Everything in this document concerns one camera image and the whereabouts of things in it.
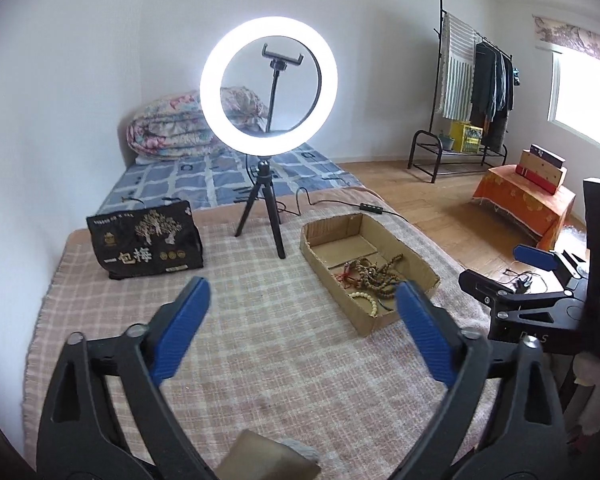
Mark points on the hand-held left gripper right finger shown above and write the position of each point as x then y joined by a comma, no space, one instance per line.
425,330

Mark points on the small green pot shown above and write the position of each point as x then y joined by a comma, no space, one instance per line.
447,142

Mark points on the tan flat object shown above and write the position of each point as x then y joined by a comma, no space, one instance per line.
260,460

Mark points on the striped hanging cloth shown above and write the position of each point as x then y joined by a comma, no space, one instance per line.
457,70

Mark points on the black power adapter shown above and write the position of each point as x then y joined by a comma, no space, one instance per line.
522,284

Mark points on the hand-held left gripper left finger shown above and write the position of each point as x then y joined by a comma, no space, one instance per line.
180,330

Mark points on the window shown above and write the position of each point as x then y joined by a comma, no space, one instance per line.
585,100

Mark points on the pink plaid blanket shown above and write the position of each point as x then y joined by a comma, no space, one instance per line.
260,350

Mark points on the orange cardboard box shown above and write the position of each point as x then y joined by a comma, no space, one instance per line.
540,177

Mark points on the folded floral quilt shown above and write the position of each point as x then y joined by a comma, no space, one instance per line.
170,130

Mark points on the black tripod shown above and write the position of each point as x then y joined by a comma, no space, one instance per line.
262,180

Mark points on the orange cloth covered table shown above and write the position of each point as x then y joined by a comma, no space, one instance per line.
520,200

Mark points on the dark hanging clothes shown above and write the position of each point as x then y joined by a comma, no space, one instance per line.
490,85

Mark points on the black phone holder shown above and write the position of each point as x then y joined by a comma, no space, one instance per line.
275,63

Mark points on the black snack bag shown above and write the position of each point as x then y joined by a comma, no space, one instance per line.
140,245

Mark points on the blue patterned bed sheet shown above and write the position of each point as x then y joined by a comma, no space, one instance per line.
180,180

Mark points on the black clothes rack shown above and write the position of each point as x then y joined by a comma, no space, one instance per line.
440,2

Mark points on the floral curtain valance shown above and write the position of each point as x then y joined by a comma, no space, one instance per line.
575,37

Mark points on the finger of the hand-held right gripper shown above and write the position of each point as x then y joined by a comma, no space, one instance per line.
535,256
480,287

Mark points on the dark flat box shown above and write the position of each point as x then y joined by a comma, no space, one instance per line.
547,155

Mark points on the yellow crate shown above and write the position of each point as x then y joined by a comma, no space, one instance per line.
465,137

